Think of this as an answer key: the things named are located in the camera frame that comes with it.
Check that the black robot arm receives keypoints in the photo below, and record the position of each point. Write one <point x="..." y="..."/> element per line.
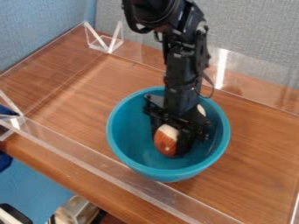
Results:
<point x="177" y="22"/>

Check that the black and white object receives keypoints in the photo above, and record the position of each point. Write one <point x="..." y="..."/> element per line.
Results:
<point x="13" y="216"/>

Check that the clear acrylic barrier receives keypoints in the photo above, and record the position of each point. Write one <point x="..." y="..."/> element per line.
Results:
<point x="104" y="180"/>
<point x="236" y="73"/>

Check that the clear acrylic back barrier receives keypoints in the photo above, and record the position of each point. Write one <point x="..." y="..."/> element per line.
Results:
<point x="236" y="73"/>

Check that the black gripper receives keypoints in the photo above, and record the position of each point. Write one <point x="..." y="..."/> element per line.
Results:
<point x="160" y="117"/>

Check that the blue object at left edge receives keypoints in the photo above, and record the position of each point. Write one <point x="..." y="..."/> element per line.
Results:
<point x="6" y="160"/>

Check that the clear acrylic left bracket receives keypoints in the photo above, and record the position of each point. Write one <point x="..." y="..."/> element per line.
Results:
<point x="11" y="116"/>

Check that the clear plastic box below table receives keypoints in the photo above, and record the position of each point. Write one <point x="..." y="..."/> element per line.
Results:
<point x="76" y="211"/>

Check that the clear acrylic corner bracket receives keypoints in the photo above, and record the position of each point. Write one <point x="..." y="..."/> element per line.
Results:
<point x="102" y="42"/>

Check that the blue plastic bowl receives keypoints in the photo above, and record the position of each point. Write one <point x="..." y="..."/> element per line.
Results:
<point x="130" y="140"/>

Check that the clear acrylic front barrier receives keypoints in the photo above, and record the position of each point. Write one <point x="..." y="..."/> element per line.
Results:
<point x="104" y="180"/>

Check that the brown and white toy mushroom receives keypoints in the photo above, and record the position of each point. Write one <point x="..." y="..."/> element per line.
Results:
<point x="194" y="120"/>

